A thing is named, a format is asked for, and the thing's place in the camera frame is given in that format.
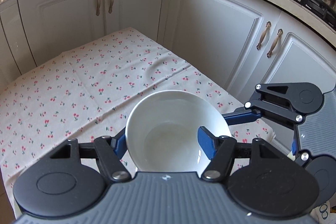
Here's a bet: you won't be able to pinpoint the white bowl pink flowers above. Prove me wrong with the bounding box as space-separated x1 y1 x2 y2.
125 90 231 174

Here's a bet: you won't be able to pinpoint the cherry print tablecloth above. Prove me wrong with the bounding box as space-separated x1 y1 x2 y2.
0 27 276 217

